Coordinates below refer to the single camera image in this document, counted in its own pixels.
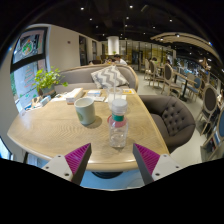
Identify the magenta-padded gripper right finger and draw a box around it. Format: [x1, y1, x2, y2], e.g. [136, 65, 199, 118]
[132, 143, 184, 186]

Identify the white mug with green print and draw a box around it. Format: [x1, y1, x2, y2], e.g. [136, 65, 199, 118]
[73, 96, 97, 127]

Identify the yellow card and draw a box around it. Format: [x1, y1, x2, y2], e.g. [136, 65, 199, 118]
[121, 88, 136, 95]

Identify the group of dining chairs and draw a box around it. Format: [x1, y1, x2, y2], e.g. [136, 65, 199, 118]
[143, 58, 224, 158]

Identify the dark grey tufted armchair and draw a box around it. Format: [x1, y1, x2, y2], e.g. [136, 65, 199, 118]
[138, 94, 197, 154]

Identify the clear glass cup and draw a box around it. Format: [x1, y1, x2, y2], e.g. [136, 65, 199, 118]
[107, 87, 124, 109]

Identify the clear plastic water bottle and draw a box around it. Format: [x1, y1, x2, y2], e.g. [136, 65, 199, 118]
[107, 98, 130, 149]

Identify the small blue white box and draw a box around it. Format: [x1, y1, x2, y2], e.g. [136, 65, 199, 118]
[87, 89, 102, 98]

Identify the green potted plant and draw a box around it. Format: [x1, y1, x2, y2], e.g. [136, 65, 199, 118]
[32, 66, 69, 98]

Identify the grey white chevron pillow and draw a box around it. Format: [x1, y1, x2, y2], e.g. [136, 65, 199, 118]
[90, 65, 130, 90]

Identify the white round pillar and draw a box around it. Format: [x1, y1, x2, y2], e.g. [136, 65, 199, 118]
[106, 35, 120, 56]

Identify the group of ceiling lights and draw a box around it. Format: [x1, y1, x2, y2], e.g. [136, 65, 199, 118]
[78, 3, 214, 44]

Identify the grey curved sofa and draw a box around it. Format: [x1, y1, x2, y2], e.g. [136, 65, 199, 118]
[53, 63, 139, 95]

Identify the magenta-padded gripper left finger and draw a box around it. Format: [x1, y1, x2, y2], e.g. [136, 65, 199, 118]
[42, 143, 93, 186]

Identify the thick white book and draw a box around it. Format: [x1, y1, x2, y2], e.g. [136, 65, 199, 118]
[65, 87, 85, 105]

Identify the light blue tissue pack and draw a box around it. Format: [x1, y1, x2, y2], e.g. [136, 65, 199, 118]
[39, 95, 52, 107]

